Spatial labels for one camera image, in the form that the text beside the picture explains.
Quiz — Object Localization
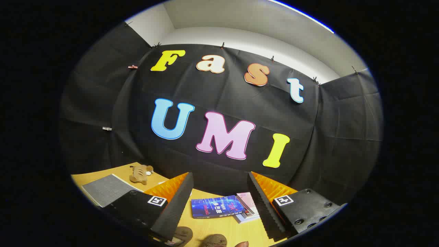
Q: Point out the grey-blue thin book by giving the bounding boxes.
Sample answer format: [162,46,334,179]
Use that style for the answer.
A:
[233,210,261,224]

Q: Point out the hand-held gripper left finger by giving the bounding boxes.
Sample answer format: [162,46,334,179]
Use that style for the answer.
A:
[103,172,194,242]

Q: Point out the blue cover book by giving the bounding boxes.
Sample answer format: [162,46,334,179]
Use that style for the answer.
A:
[191,196,246,219]

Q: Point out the pink cover book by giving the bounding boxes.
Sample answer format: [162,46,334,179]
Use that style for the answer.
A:
[237,192,259,216]

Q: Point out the beige fabric storage box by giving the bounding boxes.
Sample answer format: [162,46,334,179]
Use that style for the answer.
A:
[82,174,143,208]

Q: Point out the brown fuzzy slipper shoe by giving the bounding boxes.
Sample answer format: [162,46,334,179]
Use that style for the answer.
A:
[171,226,193,247]
[200,234,227,247]

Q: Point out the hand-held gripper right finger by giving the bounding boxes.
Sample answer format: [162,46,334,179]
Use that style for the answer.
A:
[247,172,347,241]

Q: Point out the brown striped plush toy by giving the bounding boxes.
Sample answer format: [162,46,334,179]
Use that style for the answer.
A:
[129,165,154,185]

